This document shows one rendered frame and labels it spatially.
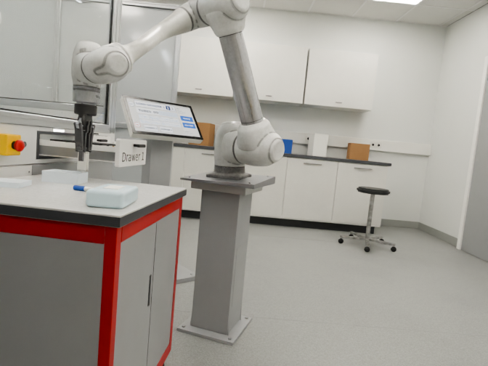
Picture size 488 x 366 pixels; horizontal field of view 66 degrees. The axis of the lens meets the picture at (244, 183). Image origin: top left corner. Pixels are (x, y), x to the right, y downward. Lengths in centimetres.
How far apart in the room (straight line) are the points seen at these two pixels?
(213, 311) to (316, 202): 295
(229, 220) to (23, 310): 100
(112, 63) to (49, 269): 62
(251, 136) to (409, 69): 438
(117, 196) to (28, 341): 42
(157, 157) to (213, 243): 94
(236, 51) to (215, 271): 102
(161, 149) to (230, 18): 128
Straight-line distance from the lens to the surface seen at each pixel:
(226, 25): 157
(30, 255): 105
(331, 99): 505
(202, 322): 201
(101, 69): 127
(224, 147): 179
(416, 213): 589
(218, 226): 183
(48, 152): 168
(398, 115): 570
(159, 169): 261
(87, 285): 100
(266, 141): 162
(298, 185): 461
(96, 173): 213
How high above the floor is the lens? 95
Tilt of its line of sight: 6 degrees down
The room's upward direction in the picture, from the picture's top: 5 degrees clockwise
